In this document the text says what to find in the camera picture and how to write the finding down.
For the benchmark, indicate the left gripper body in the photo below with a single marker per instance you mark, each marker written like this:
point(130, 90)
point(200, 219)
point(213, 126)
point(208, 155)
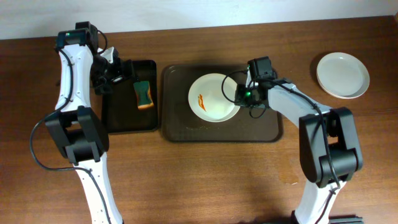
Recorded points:
point(125, 71)

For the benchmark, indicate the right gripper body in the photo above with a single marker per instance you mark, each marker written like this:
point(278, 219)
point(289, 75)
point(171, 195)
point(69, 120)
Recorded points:
point(239, 96)

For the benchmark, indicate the green and orange sponge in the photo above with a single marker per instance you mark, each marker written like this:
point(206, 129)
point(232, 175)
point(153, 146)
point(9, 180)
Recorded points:
point(143, 95)

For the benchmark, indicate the pale plate top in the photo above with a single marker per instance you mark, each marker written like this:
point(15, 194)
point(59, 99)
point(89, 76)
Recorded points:
point(346, 79)

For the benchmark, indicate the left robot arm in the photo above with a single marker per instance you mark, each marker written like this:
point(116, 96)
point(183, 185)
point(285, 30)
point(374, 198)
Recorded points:
point(76, 130)

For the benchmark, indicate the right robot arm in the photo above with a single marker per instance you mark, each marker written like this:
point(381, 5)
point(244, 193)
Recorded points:
point(329, 147)

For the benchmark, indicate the black rectangular tray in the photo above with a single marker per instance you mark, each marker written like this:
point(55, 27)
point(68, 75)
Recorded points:
point(120, 114)

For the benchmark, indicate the brown serving tray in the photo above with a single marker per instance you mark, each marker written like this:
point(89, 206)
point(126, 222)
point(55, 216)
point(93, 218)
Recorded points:
point(180, 124)

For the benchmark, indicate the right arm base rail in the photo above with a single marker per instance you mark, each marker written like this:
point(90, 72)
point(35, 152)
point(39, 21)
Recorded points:
point(346, 220)

